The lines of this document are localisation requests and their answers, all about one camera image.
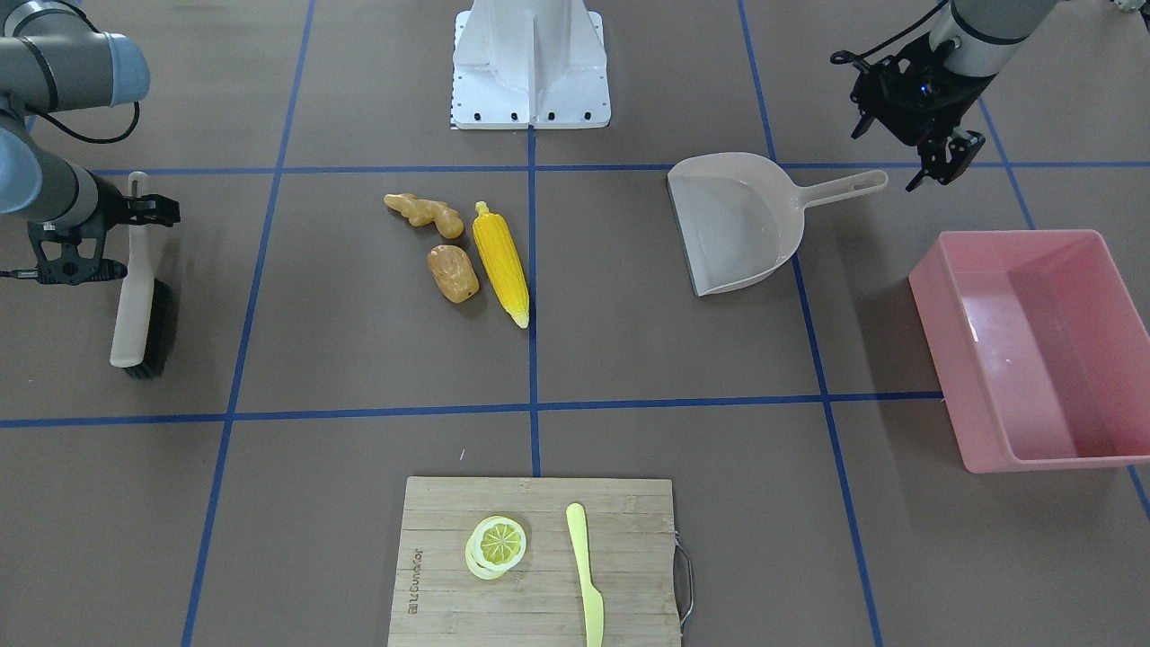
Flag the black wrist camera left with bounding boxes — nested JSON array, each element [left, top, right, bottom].
[[830, 51, 932, 145]]

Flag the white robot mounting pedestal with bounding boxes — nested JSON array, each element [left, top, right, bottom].
[[449, 1, 612, 130]]

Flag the beige plastic dustpan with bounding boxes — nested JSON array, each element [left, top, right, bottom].
[[667, 152, 889, 296]]

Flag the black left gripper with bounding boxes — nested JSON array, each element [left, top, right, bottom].
[[851, 55, 988, 192]]

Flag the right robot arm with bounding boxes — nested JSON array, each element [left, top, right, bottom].
[[1, 1, 181, 236]]

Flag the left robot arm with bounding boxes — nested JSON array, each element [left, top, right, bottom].
[[830, 1, 1056, 191]]

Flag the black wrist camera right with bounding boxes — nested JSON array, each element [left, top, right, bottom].
[[1, 221, 128, 286]]

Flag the pink plastic bin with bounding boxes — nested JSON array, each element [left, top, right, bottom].
[[909, 230, 1149, 473]]

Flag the beige hand brush black bristles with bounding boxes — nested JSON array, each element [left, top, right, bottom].
[[110, 225, 178, 382]]

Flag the yellow lemon slice toy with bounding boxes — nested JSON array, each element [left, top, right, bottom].
[[463, 516, 528, 581]]

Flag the brown toy potato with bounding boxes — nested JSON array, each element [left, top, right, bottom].
[[427, 244, 480, 305]]

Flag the tan toy ginger root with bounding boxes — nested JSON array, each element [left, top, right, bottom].
[[385, 193, 465, 239]]

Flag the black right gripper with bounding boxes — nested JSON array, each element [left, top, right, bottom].
[[68, 176, 181, 245]]

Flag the yellow plastic knife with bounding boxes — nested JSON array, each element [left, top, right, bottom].
[[564, 502, 606, 646]]

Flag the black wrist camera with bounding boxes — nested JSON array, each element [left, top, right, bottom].
[[830, 51, 932, 145], [1, 221, 128, 286]]

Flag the bamboo cutting board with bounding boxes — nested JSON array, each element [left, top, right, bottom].
[[388, 476, 682, 646]]

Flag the yellow toy corn cob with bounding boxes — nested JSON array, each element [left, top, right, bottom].
[[473, 201, 530, 329]]

